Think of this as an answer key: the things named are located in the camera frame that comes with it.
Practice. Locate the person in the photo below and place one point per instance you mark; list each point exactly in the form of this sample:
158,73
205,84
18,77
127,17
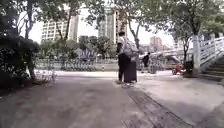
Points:
146,60
126,63

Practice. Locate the row of parked bicycles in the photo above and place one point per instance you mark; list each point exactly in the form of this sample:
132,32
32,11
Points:
76,65

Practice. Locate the grey high-rise building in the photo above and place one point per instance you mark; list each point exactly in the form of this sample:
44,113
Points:
108,25

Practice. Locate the distant building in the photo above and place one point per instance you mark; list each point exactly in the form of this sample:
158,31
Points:
155,43

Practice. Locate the dark paving strip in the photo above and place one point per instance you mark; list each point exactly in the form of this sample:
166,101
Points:
156,111

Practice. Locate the red vehicle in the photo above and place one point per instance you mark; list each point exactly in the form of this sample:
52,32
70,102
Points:
178,69

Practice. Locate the pale high-rise building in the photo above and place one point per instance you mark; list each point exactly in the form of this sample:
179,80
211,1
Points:
53,30

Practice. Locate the row of trees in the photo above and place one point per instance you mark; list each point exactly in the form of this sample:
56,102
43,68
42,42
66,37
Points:
186,16

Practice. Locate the white footbridge with stairs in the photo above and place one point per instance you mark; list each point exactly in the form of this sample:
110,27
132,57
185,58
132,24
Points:
210,50

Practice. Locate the dark green hedge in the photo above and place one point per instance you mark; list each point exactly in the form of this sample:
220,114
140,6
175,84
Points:
13,56

